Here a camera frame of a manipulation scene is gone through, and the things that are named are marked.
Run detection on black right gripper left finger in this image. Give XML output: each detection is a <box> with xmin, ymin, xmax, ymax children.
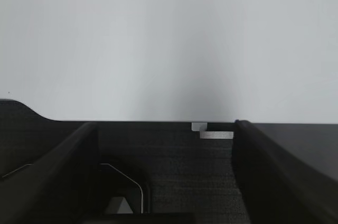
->
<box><xmin>1</xmin><ymin>123</ymin><xmax>100</xmax><ymax>223</ymax></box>

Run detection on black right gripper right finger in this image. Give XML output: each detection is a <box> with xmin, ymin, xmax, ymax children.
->
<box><xmin>231</xmin><ymin>120</ymin><xmax>337</xmax><ymax>223</ymax></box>

